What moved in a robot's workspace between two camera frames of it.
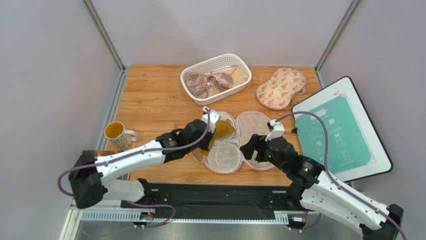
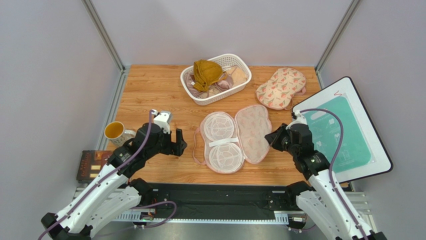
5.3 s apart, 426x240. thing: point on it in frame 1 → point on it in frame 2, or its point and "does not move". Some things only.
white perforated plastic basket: x=216 y=79 does not move
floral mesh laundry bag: x=278 y=91 does not move
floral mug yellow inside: x=114 y=131 does not move
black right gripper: x=254 y=146 → x=281 y=140
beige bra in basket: x=238 y=75 does not move
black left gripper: x=205 y=146 → x=180 y=144
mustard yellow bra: x=223 y=129 → x=206 y=73
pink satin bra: x=198 y=84 does not move
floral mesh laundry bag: x=225 y=156 does not move
